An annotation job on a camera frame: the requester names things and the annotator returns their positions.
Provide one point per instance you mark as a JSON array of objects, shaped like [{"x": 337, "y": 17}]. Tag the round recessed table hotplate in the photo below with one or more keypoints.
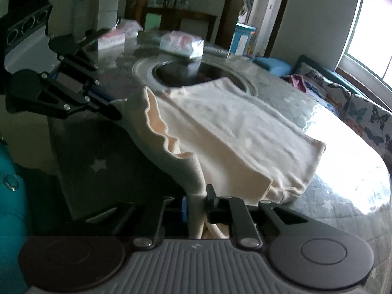
[{"x": 183, "y": 73}]

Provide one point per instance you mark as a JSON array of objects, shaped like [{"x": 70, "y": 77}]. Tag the white appliance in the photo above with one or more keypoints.
[{"x": 108, "y": 0}]

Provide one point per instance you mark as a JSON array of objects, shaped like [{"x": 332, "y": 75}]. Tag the large butterfly print cushion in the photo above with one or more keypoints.
[{"x": 373, "y": 119}]

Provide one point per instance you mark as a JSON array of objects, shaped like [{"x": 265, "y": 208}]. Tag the window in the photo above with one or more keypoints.
[{"x": 373, "y": 36}]

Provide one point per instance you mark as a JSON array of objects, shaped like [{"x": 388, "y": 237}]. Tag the dark wooden sideboard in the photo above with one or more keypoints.
[{"x": 183, "y": 21}]

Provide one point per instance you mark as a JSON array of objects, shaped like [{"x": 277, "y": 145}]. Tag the blue sofa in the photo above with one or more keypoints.
[{"x": 272, "y": 66}]

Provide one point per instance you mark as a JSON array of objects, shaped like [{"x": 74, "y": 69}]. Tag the dark wooden door frame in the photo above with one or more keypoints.
[{"x": 229, "y": 6}]

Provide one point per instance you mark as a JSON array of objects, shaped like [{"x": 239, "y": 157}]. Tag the small butterfly print cushion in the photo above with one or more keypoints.
[{"x": 324, "y": 88}]

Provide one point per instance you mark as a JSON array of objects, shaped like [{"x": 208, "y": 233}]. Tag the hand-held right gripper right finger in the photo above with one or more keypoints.
[{"x": 214, "y": 205}]

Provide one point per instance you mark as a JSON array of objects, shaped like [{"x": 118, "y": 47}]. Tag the pink cloth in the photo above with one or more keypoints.
[{"x": 295, "y": 82}]

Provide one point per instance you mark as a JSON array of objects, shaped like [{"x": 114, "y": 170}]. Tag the teal upholstered chair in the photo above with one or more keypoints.
[{"x": 12, "y": 208}]

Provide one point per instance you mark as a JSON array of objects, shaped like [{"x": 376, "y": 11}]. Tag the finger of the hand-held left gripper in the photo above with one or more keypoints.
[
  {"x": 85, "y": 67},
  {"x": 76, "y": 101}
]

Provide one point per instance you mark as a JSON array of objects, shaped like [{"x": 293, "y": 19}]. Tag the blue white box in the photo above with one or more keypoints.
[{"x": 240, "y": 39}]

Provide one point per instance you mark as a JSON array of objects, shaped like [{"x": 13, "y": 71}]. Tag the cream shirt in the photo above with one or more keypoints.
[{"x": 229, "y": 134}]

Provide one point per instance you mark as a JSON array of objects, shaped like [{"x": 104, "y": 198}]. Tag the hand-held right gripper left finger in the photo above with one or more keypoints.
[{"x": 183, "y": 208}]

